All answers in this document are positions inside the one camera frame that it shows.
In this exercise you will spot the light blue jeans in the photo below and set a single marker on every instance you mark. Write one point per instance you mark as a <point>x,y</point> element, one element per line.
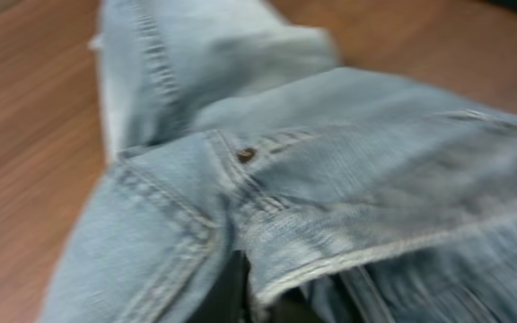
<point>356,196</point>

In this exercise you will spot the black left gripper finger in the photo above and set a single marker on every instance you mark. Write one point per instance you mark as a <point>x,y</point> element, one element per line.
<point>226,302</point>

